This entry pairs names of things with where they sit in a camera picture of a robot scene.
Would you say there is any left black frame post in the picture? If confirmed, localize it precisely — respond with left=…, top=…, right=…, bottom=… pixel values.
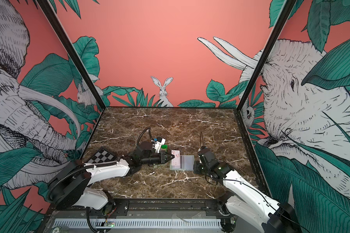
left=37, top=0, right=106, bottom=111

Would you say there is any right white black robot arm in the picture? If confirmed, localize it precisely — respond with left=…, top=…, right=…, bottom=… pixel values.
left=193, top=146, right=303, bottom=233

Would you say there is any black front mounting rail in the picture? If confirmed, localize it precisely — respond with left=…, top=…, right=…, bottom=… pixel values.
left=46, top=195, right=237, bottom=218

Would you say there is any black white checkerboard plate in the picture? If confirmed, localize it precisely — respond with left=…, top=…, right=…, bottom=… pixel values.
left=87, top=148, right=117, bottom=164

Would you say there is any black frame post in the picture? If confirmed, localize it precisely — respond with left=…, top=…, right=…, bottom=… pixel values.
left=37, top=0, right=106, bottom=111
left=237, top=0, right=296, bottom=112

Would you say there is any white perforated cable duct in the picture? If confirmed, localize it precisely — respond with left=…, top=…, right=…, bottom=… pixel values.
left=52, top=218, right=223, bottom=230

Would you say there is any right black frame post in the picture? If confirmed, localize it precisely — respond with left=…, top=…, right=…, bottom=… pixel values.
left=237, top=0, right=296, bottom=112

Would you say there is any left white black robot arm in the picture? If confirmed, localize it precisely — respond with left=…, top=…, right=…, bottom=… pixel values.
left=45, top=140, right=175, bottom=215

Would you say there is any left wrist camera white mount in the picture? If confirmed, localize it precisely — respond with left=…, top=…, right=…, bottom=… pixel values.
left=154, top=137, right=166, bottom=153

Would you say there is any green plastic card tray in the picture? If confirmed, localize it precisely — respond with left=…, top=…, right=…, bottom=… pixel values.
left=160, top=145, right=168, bottom=151

